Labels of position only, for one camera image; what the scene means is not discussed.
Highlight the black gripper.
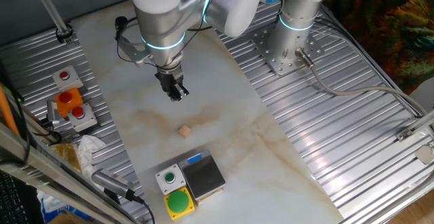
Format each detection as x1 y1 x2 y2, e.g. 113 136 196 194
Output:
155 66 190 102

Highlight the small wooden cube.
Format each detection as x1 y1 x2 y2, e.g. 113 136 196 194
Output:
178 125 192 139

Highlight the grey box green button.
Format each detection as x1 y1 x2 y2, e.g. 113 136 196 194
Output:
155 164 187 196

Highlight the grey box red button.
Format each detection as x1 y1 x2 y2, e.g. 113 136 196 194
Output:
52 64 84 92
67 102 98 132

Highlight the crumpled plastic bag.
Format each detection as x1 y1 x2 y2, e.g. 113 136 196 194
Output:
77 134 108 181

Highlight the yellow box green mushroom button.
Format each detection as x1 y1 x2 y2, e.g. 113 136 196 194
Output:
163 187 196 222

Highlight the metal robot mounting plate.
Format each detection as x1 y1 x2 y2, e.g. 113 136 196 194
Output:
251 23 326 76

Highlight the orange box red button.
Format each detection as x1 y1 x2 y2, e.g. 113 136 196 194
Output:
54 88 84 118

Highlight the yellow plastic packet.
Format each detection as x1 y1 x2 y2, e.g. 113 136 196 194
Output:
50 143 82 174

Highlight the black pole clamp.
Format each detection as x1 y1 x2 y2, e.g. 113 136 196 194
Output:
56 23 75 44

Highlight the blue tissue pack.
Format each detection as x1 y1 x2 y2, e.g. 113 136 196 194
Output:
36 189 92 224

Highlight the brown cardboard box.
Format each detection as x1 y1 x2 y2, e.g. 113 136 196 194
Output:
49 212 81 224

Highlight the orange tube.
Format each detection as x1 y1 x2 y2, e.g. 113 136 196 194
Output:
0 83 20 136

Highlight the black keyboard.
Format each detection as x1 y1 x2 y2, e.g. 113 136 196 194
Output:
0 171 30 224

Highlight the colourful patterned cloth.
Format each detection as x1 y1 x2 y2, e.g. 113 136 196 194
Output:
325 0 434 94

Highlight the white paper tag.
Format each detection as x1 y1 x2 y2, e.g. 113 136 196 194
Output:
415 144 434 166

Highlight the metal wrist camera bracket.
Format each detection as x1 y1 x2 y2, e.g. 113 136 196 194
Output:
114 16 153 68

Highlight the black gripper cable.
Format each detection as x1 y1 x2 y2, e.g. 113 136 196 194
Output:
114 16 214 69

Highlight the silver ribbed camera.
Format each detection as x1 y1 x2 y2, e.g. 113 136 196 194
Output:
91 168 136 201

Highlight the black camera cable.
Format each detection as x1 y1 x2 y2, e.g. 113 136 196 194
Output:
132 195 156 224

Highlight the aluminium frame beam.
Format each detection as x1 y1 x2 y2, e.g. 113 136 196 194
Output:
0 122 136 224

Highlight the aluminium frame pole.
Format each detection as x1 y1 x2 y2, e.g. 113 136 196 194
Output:
28 0 74 43

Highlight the thick grey robot cable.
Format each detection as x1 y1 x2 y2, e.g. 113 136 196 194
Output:
295 47 428 116

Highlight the aluminium bar with bracket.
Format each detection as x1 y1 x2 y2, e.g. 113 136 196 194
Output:
395 110 434 142

